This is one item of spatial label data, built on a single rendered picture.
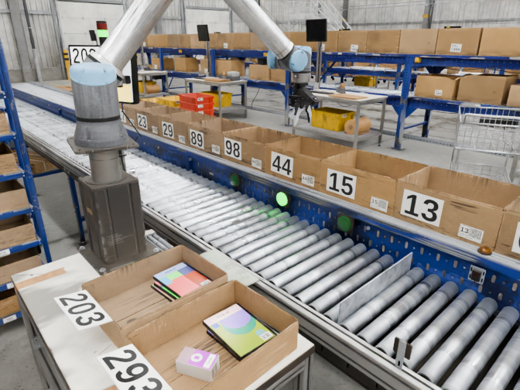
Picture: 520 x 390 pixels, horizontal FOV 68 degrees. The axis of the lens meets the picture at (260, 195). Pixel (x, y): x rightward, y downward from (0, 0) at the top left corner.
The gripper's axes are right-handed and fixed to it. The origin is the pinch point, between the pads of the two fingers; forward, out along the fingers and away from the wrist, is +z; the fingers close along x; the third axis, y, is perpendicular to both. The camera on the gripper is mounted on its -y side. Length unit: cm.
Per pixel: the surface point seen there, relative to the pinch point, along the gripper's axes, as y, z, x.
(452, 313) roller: -96, 43, 34
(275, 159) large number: 11.5, 19.4, 8.5
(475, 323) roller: -103, 44, 33
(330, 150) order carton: -3.1, 17.5, -20.5
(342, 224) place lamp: -40, 37, 17
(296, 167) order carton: -4.0, 20.6, 8.4
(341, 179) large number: -31.9, 19.7, 8.8
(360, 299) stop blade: -73, 41, 52
